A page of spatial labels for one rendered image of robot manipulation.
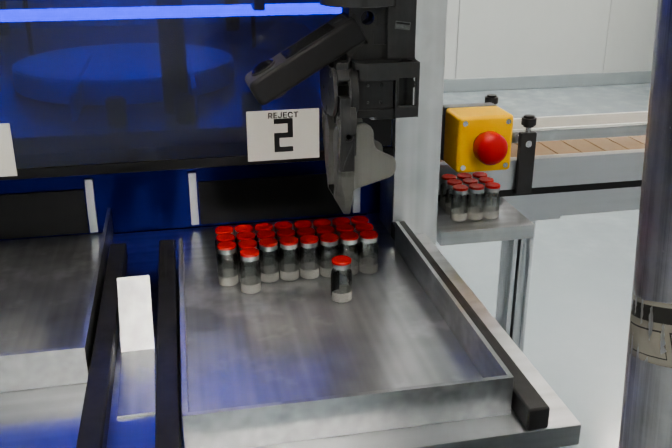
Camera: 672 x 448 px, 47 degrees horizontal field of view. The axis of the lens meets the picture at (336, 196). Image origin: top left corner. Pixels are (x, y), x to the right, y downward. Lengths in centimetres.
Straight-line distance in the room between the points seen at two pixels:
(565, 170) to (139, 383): 70
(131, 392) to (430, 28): 52
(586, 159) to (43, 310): 76
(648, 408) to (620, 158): 92
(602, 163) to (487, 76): 488
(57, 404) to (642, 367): 51
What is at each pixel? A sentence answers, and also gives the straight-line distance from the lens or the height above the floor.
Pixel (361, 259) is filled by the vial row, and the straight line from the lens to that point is 86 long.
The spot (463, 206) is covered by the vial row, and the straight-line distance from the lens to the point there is 102.
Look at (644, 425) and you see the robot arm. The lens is 30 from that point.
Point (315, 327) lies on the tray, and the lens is 76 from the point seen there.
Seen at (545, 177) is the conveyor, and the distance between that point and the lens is 115.
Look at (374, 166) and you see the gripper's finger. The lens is 74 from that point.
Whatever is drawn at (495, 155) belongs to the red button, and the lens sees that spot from 95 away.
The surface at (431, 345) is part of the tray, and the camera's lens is 74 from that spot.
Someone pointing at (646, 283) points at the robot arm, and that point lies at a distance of 29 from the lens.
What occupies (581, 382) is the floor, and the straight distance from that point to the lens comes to 238.
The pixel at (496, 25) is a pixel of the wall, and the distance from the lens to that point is 600.
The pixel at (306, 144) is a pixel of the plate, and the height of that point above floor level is 101.
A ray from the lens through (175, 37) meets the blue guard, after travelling 87.
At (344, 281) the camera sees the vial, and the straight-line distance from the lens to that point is 80.
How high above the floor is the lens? 126
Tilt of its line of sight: 20 degrees down
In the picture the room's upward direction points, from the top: straight up
